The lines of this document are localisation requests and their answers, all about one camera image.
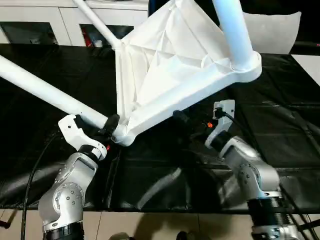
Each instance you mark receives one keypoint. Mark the white plastic table top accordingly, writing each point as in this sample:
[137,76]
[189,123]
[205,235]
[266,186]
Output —
[170,65]

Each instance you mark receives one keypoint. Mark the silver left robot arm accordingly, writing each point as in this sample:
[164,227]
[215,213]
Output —
[70,190]

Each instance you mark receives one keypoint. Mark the black work mat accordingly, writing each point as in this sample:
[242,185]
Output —
[60,160]

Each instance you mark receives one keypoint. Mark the dark right robot foot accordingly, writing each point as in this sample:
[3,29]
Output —
[186,235]

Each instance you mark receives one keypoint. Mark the grey cushion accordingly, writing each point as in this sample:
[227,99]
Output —
[272,32]

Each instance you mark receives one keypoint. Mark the white flat board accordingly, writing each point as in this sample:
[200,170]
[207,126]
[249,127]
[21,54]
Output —
[309,67]

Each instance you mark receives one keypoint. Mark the white cabinet with glass doors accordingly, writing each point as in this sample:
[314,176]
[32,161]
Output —
[45,22]

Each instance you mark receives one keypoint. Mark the black floor stand leg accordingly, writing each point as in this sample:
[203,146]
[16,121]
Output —
[4,224]

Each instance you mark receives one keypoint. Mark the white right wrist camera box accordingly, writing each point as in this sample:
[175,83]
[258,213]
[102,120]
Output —
[222,117]

